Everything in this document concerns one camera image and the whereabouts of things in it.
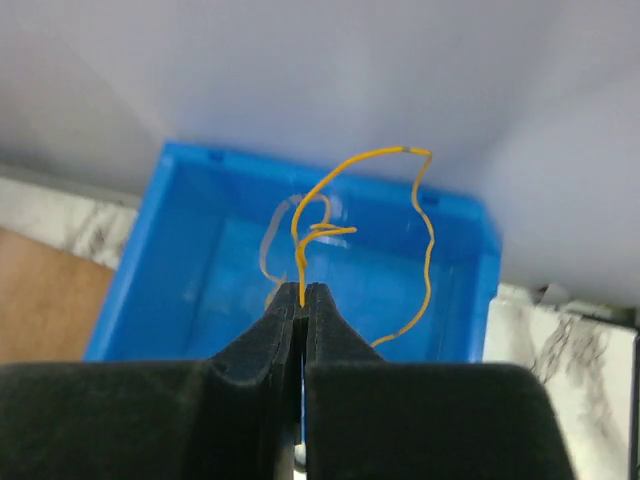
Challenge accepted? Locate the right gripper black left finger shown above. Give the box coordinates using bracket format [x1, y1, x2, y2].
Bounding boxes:
[1, 284, 300, 479]

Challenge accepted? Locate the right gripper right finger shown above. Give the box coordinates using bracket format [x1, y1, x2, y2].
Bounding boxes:
[304, 284, 574, 479]

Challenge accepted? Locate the yellow thin cable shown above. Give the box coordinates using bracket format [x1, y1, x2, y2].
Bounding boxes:
[259, 144, 435, 349]

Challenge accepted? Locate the blue plastic bin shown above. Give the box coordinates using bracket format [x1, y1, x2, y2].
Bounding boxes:
[86, 144, 501, 362]

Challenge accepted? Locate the brown wooden board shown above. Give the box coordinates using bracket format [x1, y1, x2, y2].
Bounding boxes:
[1, 229, 113, 364]

